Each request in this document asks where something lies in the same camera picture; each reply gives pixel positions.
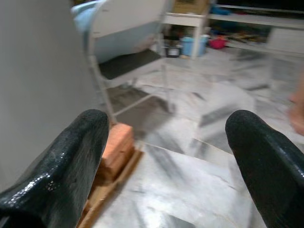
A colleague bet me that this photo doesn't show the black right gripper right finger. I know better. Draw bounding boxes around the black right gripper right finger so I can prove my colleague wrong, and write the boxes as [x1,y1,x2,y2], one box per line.
[225,109,304,228]

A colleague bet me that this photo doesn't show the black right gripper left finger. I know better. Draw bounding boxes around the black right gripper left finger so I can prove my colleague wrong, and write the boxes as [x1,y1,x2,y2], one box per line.
[0,109,110,228]

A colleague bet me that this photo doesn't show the white fridge cabinet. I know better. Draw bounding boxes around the white fridge cabinet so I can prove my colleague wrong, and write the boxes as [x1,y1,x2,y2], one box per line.
[0,0,106,193]

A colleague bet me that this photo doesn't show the wooden base board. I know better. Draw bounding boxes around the wooden base board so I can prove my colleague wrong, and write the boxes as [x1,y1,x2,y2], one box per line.
[77,149,144,228]

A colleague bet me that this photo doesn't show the orange clay brick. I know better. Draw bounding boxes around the orange clay brick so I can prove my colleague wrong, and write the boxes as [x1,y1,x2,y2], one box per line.
[95,147,136,186]
[102,123,134,167]

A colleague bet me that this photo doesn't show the bare person foot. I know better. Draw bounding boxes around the bare person foot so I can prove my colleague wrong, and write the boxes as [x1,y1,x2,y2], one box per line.
[288,71,304,134]

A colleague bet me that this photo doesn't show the white folding chair black seat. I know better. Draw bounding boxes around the white folding chair black seat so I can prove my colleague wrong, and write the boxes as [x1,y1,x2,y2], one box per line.
[80,0,178,124]

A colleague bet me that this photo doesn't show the pink plastic tub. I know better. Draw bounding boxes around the pink plastic tub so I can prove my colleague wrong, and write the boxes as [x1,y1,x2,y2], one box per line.
[208,37,227,50]

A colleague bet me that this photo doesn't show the blue plastic bucket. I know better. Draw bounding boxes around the blue plastic bucket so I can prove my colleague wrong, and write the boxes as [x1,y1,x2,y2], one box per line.
[181,35,208,57]

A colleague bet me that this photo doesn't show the long white shelf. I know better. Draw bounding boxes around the long white shelf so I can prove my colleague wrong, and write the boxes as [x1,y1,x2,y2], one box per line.
[208,4,304,56]

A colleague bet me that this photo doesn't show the small black box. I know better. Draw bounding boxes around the small black box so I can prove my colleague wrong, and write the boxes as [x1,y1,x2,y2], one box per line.
[165,46,182,58]

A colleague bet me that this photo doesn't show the light blue cloth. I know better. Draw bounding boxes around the light blue cloth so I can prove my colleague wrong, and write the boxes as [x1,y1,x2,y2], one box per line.
[70,1,97,35]

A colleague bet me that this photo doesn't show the white small table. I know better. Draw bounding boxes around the white small table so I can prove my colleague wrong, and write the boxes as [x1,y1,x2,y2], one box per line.
[163,11,210,60]

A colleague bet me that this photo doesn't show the tan cardboard box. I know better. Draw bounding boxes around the tan cardboard box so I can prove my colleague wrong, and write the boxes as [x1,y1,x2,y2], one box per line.
[171,0,210,15]

